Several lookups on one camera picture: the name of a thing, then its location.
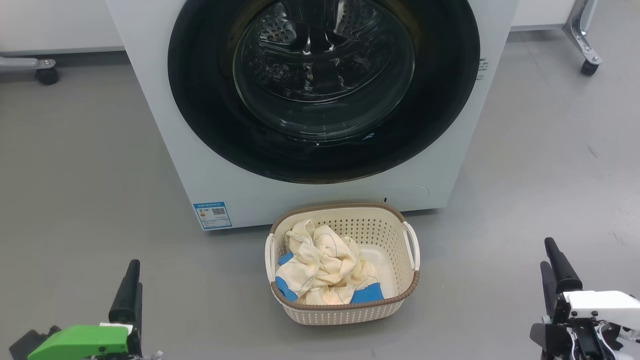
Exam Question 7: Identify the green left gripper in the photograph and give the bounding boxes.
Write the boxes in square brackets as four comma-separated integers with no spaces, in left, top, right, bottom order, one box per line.
[27,259,144,360]

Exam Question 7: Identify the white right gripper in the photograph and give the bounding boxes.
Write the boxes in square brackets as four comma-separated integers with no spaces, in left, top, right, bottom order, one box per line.
[530,237,640,360]

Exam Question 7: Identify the washing machine door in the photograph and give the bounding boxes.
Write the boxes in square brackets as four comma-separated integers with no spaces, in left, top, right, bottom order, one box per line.
[167,0,481,185]

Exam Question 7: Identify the white front-load washing machine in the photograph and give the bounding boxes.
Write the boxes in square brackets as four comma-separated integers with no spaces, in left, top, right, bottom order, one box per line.
[105,0,518,232]

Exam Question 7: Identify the blue energy label sticker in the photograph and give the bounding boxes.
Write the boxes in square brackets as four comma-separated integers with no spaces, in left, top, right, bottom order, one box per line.
[193,201,233,231]

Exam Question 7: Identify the cream perforated basket brown rim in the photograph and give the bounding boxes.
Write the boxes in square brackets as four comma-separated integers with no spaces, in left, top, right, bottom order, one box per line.
[264,202,421,326]

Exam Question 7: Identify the grey metal leg black caster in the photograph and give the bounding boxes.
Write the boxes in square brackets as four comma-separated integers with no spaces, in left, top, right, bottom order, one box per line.
[0,56,60,86]
[562,0,603,77]

